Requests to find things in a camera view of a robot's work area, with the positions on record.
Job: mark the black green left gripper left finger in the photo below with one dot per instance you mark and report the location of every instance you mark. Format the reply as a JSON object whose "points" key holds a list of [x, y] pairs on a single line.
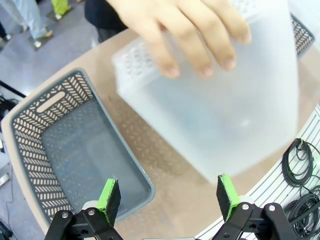
{"points": [[110, 200]]}

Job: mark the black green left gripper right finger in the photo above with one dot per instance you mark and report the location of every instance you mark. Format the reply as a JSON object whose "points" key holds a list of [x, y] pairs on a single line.
{"points": [[228, 197]]}

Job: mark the translucent white plastic bin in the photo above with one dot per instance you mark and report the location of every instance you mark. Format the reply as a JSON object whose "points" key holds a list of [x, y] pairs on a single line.
{"points": [[212, 112]]}

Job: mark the person's left hand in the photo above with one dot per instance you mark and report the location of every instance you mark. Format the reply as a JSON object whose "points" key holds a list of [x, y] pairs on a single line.
{"points": [[175, 25]]}

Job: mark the grey plastic lattice basket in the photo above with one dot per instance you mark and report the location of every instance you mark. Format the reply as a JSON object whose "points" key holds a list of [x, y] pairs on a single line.
{"points": [[301, 35], [75, 150]]}

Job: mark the black tripod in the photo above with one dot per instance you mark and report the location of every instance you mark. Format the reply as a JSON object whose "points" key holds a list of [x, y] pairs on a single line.
{"points": [[12, 90]]}

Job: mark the person in black T-shirt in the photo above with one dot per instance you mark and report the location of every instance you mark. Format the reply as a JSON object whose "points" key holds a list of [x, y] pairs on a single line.
{"points": [[100, 15]]}

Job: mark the mannequin in lime green trousers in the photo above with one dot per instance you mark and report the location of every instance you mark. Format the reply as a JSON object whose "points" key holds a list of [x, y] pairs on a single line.
{"points": [[60, 6]]}

